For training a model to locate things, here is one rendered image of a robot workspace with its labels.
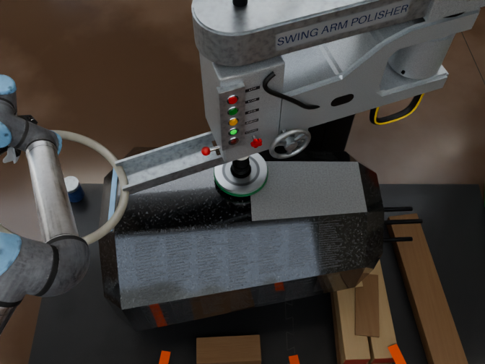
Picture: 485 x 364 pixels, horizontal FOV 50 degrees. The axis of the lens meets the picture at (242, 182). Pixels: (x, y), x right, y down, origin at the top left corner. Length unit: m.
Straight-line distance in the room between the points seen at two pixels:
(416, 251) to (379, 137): 0.81
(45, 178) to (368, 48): 1.02
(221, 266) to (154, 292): 0.28
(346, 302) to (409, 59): 1.21
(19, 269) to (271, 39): 0.82
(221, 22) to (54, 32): 2.74
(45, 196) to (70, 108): 2.11
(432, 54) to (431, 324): 1.40
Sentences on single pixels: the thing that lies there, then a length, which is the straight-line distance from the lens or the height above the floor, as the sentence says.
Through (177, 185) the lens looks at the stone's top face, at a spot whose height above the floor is 0.80.
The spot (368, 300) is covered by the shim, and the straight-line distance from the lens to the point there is 2.58.
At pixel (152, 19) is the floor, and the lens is 3.98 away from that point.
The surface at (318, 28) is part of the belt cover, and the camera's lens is 1.47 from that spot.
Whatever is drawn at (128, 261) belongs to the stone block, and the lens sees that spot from 2.09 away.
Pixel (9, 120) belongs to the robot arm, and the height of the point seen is 1.41.
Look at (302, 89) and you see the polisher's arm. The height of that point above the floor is 1.36.
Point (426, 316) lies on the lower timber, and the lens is 2.77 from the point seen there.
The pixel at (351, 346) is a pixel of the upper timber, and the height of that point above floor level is 0.21.
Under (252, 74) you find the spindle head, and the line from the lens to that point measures 1.49.
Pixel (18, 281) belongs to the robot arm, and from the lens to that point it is 1.19.
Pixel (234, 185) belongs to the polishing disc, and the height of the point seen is 0.85.
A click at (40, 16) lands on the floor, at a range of 4.21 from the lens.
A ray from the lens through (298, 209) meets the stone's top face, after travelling 2.05.
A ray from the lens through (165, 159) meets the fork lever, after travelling 1.92.
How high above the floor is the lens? 2.61
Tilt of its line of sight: 59 degrees down
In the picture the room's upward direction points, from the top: straight up
